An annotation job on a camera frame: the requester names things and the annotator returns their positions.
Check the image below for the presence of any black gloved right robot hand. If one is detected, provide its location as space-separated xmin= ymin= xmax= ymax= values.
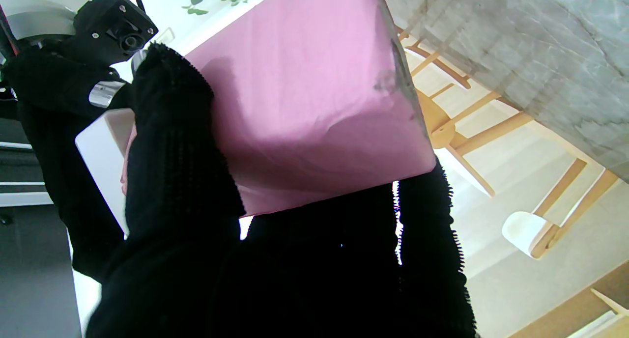
xmin=2 ymin=48 xmax=136 ymax=282

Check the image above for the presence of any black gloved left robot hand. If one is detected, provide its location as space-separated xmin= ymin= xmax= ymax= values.
xmin=86 ymin=42 xmax=477 ymax=338

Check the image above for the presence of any pink square jar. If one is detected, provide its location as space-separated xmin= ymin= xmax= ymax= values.
xmin=120 ymin=0 xmax=438 ymax=217

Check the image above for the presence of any wooden chair with slatted back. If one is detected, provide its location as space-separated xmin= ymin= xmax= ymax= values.
xmin=396 ymin=26 xmax=536 ymax=154

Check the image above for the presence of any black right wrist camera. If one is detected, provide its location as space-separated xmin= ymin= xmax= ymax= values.
xmin=74 ymin=0 xmax=159 ymax=66

